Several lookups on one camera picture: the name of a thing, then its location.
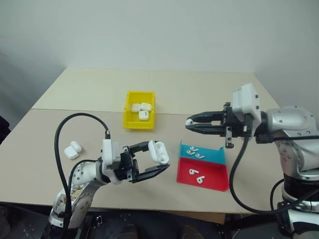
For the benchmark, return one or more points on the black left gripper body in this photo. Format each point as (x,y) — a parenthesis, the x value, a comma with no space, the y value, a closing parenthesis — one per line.
(127,164)

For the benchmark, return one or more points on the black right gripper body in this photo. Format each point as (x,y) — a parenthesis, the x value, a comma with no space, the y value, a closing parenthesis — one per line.
(234,124)

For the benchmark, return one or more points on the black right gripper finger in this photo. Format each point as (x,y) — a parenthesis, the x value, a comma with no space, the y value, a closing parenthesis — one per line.
(209,116)
(209,130)

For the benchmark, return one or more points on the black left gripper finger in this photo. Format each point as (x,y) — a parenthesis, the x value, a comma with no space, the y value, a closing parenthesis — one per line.
(139,147)
(152,172)

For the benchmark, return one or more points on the white earbud case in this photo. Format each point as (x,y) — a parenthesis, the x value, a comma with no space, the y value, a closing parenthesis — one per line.
(146,106)
(135,107)
(72,150)
(158,150)
(143,115)

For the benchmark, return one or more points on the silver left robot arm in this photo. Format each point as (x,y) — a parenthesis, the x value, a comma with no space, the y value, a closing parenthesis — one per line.
(84,196)

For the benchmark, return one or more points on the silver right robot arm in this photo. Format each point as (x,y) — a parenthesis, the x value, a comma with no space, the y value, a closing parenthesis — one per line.
(291,124)

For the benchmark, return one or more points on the yellow plastic bin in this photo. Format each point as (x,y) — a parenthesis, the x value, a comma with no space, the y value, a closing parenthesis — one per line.
(129,122)

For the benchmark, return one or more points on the closed white earbud case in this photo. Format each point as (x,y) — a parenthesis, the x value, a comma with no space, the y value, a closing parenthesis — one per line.
(72,150)
(135,107)
(146,106)
(143,115)

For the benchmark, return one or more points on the red and blue tray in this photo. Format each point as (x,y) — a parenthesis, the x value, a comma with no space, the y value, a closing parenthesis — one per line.
(211,174)

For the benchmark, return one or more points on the black object at table side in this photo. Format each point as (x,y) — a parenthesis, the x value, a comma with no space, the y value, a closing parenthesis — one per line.
(3,129)

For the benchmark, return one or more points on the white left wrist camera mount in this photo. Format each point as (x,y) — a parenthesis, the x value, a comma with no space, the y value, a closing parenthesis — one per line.
(107,149)

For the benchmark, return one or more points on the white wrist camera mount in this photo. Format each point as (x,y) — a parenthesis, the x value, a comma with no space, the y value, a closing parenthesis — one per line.
(107,149)
(245,99)

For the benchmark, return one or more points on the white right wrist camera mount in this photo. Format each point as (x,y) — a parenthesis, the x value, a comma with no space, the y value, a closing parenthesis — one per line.
(245,99)

